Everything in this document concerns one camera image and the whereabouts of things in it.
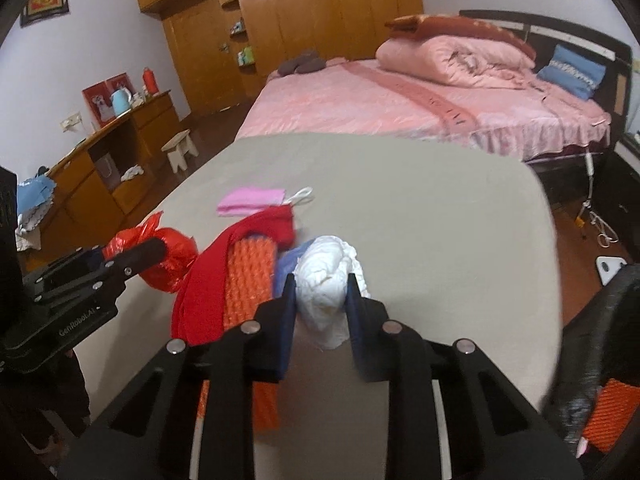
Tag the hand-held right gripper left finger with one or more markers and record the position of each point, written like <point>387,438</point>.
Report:
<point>285,317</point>

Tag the dark nightstand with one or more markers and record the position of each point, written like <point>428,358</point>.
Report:
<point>620,195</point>

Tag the brown plush slipper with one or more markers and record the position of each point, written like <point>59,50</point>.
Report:
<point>290,66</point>
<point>312,62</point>

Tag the white tissue wad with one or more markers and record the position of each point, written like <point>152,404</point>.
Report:
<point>325,285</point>

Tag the blue cloth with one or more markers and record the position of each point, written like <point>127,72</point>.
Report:
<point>35,192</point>

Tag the pink bedspread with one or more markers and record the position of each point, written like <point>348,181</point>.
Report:
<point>360,105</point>

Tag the wooden wardrobe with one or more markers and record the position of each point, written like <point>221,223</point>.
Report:
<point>325,10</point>

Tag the small wooden stool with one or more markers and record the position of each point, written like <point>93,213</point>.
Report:
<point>179,147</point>

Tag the beige tablecloth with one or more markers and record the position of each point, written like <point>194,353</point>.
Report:
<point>400,210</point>

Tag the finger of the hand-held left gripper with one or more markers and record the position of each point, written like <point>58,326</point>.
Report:
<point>92,256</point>
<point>145,252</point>

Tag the beige wall socket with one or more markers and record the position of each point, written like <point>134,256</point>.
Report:
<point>71,122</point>

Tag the wooden dresser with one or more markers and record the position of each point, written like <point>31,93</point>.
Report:
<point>125,160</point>

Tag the yellow power strip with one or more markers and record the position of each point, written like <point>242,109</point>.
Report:
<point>580,221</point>

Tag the red thermos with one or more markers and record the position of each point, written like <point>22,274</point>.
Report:
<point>150,81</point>

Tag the green box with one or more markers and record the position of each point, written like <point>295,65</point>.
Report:
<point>246,55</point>

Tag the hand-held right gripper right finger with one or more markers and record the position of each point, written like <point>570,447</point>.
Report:
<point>355,317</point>

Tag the light blue kettle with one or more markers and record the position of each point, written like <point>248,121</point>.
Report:
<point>121,102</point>

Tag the small paper bag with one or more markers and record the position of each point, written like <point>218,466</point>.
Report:
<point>107,172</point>

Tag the black-lined trash bin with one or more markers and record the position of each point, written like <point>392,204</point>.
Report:
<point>600,320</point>

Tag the blue plastic bag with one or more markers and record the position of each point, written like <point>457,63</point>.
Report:
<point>290,265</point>

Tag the pink face mask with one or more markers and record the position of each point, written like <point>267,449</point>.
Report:
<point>247,200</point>

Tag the small white cloth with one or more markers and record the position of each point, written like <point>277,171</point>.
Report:
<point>132,174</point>

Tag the folded pink quilt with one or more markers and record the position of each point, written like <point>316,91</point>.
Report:
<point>440,60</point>

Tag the red photo frame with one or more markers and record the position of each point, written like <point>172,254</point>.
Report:
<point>99,105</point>
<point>120,81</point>

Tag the dark wooden bed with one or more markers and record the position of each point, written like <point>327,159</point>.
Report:
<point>540,30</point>

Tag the red plastic bag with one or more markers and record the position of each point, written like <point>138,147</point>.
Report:
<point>170,260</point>

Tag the white bathroom scale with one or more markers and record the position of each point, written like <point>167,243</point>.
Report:
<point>610,267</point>

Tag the patterned blue pillow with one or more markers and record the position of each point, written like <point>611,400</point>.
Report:
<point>570,72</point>

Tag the red cloth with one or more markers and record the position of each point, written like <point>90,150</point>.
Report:
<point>215,280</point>

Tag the white checked cloth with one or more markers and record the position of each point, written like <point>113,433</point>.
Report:
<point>27,230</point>

